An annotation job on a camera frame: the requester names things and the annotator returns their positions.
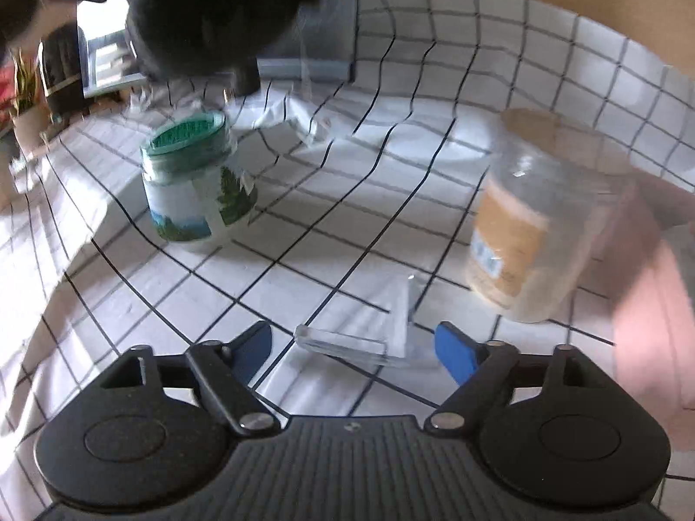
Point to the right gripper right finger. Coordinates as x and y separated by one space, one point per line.
482 372

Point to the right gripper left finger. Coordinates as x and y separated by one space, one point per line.
222 372

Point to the black plush toy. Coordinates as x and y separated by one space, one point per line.
189 38

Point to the black cylindrical speaker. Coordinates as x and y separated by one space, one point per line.
60 70

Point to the potted plant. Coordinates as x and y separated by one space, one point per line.
28 110

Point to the clear acrylic stand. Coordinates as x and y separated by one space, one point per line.
380 331

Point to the white checkered cloth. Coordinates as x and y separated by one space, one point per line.
357 185

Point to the clear jar tan lid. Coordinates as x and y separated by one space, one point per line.
547 203

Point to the green lid jar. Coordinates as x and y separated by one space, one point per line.
197 191

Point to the pink storage box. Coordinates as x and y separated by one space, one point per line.
650 278

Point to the black flat screen television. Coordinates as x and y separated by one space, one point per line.
126 42

